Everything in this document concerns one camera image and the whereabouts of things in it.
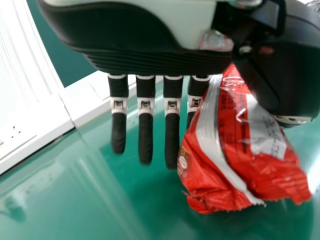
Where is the red biscuit packet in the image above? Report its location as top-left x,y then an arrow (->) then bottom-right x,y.
176,29 -> 312,215

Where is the white socket strip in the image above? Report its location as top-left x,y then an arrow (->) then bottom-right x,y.
0,0 -> 137,176

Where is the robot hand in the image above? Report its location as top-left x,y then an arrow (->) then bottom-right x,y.
37,0 -> 320,170

